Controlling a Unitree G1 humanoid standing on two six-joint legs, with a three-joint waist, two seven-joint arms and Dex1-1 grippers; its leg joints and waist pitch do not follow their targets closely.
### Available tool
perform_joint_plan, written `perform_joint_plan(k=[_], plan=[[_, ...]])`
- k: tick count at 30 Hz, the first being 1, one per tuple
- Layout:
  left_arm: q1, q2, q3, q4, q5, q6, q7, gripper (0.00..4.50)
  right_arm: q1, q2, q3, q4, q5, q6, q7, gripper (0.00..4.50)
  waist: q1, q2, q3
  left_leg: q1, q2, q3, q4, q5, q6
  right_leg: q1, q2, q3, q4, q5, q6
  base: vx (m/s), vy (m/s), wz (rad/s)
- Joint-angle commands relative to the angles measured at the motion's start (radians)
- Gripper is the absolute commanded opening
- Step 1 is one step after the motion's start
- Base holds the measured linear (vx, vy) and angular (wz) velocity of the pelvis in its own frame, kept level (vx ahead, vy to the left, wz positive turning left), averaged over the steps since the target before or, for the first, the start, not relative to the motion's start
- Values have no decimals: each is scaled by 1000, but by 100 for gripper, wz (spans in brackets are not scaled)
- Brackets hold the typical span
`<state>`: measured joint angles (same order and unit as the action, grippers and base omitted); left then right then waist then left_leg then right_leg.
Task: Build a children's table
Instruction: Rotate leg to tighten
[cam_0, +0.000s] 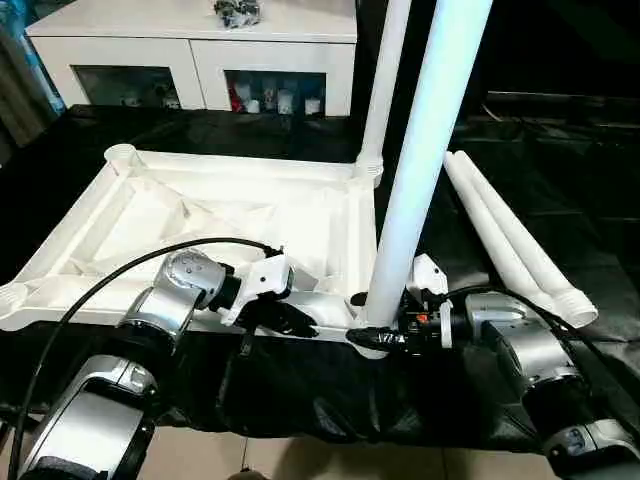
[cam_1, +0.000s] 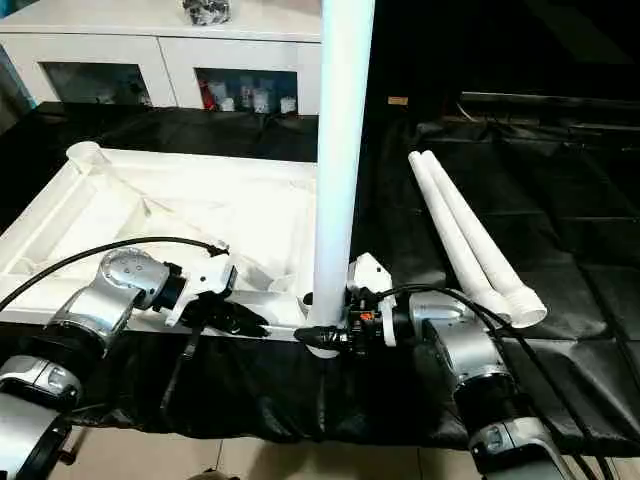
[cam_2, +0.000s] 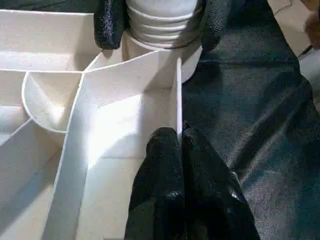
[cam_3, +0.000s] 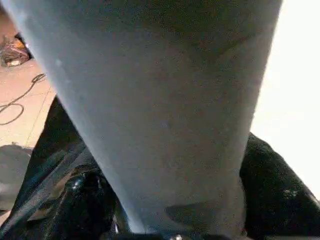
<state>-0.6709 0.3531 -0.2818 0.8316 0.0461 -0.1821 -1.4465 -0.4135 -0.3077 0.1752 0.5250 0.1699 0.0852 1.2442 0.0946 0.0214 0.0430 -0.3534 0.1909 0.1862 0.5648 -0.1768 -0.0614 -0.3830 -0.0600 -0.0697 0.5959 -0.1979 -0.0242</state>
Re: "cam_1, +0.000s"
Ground white plastic table top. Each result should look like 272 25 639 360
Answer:
0 141 347 359

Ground white cabinet with glass doors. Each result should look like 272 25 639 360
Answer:
0 0 324 116

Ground black metal frame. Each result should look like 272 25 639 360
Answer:
457 91 640 126

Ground grey crumpled bag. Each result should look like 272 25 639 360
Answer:
180 0 232 26

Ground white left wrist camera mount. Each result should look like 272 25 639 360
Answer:
163 244 240 329

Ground white plastic table leg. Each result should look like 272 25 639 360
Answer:
407 149 516 321
419 148 550 330
305 0 377 354

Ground black plastic mat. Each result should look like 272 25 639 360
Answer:
0 99 640 456

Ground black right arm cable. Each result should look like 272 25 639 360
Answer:
377 283 616 480

